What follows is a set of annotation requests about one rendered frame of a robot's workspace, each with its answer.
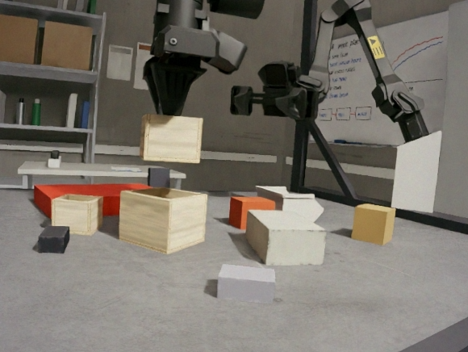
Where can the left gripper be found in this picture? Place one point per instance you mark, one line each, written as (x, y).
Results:
(300, 103)

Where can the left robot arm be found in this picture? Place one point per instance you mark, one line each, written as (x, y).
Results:
(391, 95)

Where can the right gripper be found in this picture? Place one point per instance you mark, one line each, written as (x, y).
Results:
(183, 47)

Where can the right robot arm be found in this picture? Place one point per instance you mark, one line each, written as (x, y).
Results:
(231, 51)

